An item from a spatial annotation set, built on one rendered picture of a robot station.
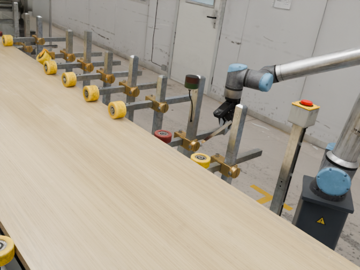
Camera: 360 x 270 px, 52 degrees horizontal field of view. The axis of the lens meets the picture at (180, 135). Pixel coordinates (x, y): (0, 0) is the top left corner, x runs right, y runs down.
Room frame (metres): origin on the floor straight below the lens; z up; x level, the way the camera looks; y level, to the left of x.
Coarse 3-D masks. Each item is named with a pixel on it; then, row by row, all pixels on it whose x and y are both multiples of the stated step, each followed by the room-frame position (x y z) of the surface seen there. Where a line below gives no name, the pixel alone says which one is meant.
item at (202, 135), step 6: (198, 132) 1.68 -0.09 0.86; (204, 132) 1.69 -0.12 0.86; (210, 132) 1.70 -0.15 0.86; (222, 132) 1.77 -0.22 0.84; (174, 138) 1.56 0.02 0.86; (180, 138) 1.57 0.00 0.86; (198, 138) 1.65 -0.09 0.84; (204, 138) 1.68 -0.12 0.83; (168, 144) 1.51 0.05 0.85; (174, 144) 1.54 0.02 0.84; (180, 144) 1.56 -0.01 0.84
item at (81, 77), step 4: (112, 72) 2.17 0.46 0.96; (116, 72) 2.18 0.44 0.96; (120, 72) 2.20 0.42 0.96; (124, 72) 2.22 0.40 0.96; (128, 72) 2.24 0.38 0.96; (140, 72) 2.30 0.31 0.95; (76, 76) 1.99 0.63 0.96; (80, 76) 2.01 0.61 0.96; (84, 76) 2.03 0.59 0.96; (88, 76) 2.05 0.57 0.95; (92, 76) 2.06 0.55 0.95; (96, 76) 2.08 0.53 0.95; (100, 76) 2.10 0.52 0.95; (116, 76) 2.18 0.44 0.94; (120, 76) 2.20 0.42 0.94; (124, 76) 2.22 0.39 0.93; (80, 80) 2.01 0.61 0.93
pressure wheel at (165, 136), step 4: (156, 132) 1.50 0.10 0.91; (160, 132) 1.51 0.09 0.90; (164, 132) 1.50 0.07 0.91; (168, 132) 1.52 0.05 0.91; (156, 136) 1.47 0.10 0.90; (160, 136) 1.47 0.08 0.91; (164, 136) 1.47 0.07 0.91; (168, 136) 1.48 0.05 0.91; (164, 140) 1.46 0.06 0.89; (168, 140) 1.47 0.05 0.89
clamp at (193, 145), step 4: (176, 132) 1.61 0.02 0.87; (184, 132) 1.63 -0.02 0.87; (176, 136) 1.60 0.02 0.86; (180, 136) 1.58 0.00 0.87; (184, 136) 1.58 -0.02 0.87; (184, 140) 1.56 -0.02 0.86; (188, 140) 1.54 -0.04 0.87; (192, 140) 1.55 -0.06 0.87; (196, 140) 1.56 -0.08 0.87; (184, 144) 1.56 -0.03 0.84; (188, 144) 1.54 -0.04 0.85; (192, 144) 1.53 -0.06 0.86; (196, 144) 1.54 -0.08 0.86; (188, 148) 1.54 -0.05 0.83; (192, 148) 1.52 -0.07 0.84; (196, 148) 1.54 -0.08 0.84
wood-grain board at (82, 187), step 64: (0, 64) 2.20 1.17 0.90; (0, 128) 1.33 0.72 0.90; (64, 128) 1.42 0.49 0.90; (128, 128) 1.51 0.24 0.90; (0, 192) 0.91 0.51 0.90; (64, 192) 0.95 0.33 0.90; (128, 192) 1.01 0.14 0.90; (192, 192) 1.06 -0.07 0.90; (64, 256) 0.69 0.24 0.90; (128, 256) 0.72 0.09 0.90; (192, 256) 0.76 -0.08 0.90; (256, 256) 0.79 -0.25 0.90; (320, 256) 0.83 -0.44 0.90
